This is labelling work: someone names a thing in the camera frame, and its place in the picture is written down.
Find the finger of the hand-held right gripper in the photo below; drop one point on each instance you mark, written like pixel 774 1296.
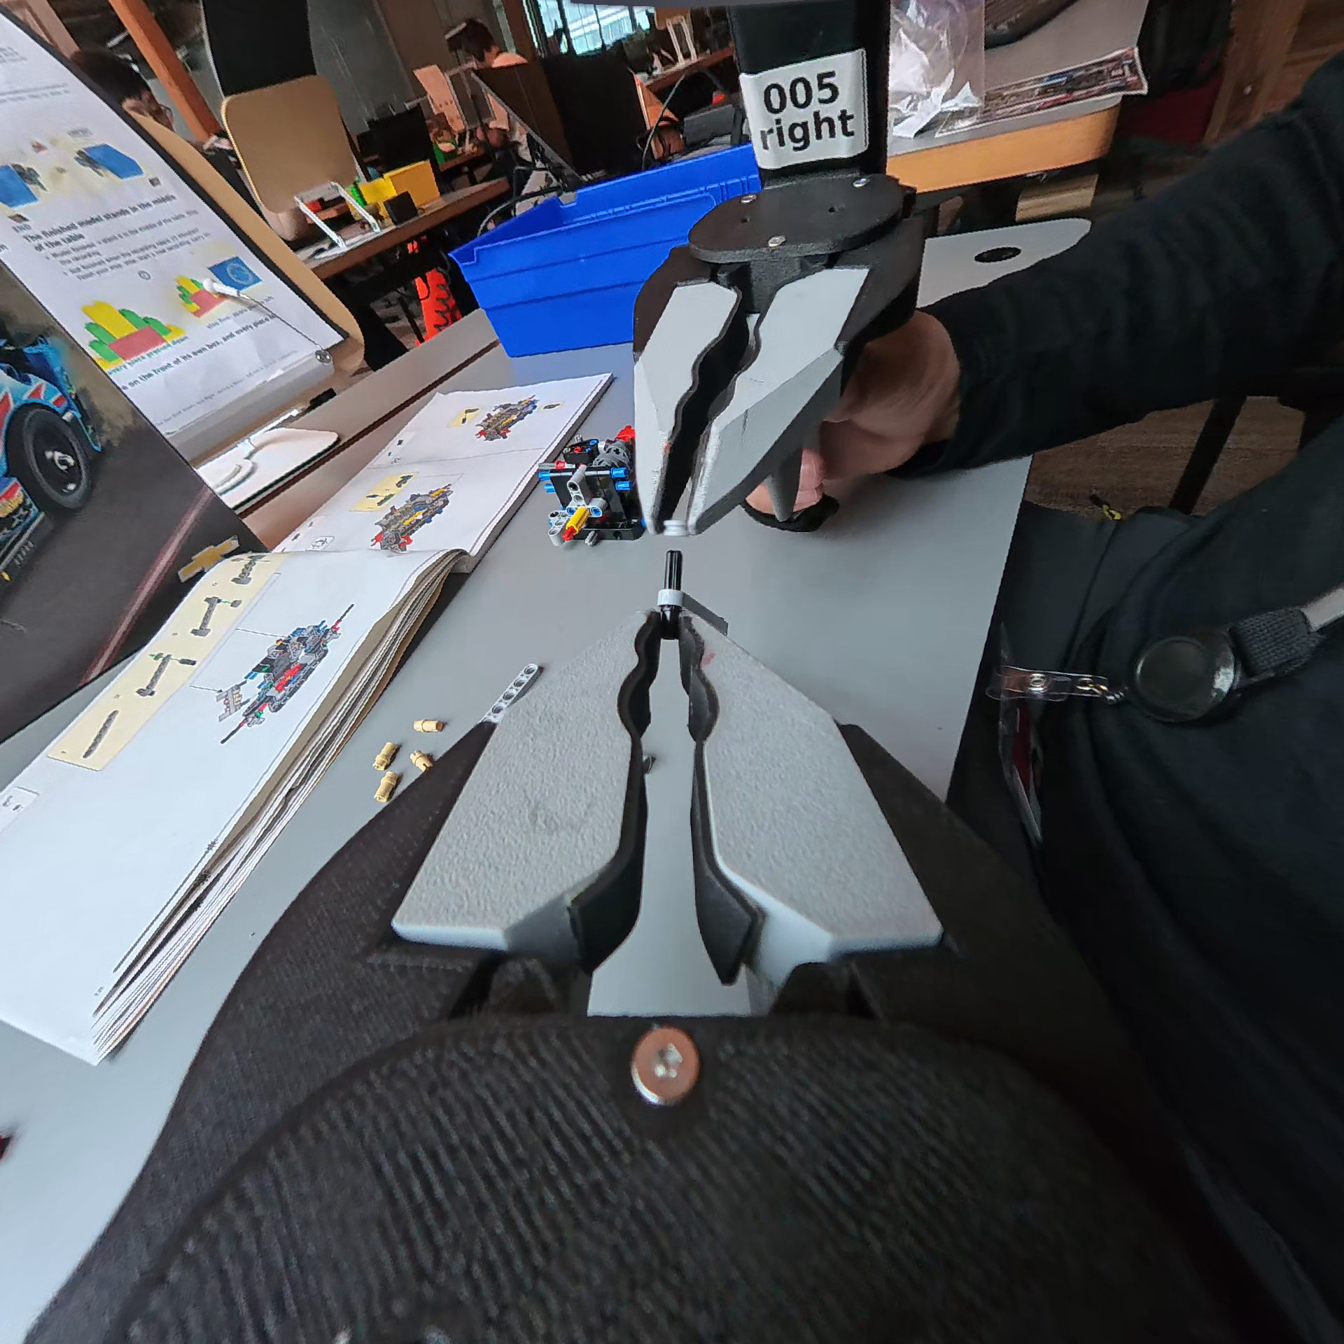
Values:
pixel 678 366
pixel 783 409

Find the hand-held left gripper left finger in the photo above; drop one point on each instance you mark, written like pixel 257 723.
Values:
pixel 526 819

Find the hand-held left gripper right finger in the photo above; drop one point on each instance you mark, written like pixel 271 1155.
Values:
pixel 809 819

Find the black lego axle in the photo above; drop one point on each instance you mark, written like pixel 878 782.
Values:
pixel 670 572

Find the person's right forearm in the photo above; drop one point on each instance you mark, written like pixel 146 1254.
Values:
pixel 1135 315

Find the grey lego beam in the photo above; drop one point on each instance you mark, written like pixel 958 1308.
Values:
pixel 514 691

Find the partly built lego assembly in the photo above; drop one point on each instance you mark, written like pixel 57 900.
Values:
pixel 594 492

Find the open lego instruction booklet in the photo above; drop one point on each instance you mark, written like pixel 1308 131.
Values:
pixel 158 840

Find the black lego set box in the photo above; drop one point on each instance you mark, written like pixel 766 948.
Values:
pixel 63 587

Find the person's right hand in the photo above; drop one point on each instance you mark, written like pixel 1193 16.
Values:
pixel 894 409

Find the blue plastic bin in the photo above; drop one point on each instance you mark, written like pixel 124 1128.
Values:
pixel 567 262

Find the clear plastic bag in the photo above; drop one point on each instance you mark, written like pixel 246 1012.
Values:
pixel 930 62

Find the round wooden edged table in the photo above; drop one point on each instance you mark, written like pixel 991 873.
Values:
pixel 1009 147

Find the orange black striped item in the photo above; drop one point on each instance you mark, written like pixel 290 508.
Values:
pixel 436 299

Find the printed leaflet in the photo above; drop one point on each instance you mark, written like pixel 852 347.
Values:
pixel 1050 86

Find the wooden workbench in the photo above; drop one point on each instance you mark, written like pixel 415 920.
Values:
pixel 420 225

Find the yellow box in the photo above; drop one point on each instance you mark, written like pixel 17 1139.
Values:
pixel 415 184

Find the wooden display board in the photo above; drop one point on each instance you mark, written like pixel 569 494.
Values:
pixel 326 294

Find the black round badge reel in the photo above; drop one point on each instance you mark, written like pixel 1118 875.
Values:
pixel 1186 667

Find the beige rounded board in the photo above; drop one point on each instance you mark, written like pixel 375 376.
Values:
pixel 284 156

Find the printed instruction sheet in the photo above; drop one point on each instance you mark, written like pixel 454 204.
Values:
pixel 105 209

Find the black metal chair frame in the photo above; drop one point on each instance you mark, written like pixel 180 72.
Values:
pixel 1207 451

